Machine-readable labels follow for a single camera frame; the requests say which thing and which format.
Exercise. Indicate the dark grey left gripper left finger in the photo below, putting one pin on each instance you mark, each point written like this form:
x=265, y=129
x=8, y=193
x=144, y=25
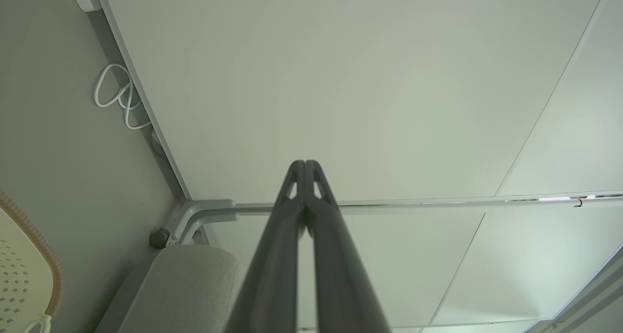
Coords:
x=272, y=284

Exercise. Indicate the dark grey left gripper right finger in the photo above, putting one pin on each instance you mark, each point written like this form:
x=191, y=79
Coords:
x=340, y=284

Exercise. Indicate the grey fabric sofa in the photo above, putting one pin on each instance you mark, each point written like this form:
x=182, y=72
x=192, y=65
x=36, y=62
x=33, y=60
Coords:
x=190, y=289

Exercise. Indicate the small white partition panel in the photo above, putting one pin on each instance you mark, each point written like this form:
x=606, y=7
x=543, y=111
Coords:
x=462, y=260

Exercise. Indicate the large white partition panel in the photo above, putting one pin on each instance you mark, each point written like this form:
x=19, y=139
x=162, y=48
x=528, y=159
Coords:
x=316, y=80

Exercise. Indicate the cream plastic laundry basket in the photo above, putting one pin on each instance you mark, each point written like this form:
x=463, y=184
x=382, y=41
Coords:
x=22, y=274

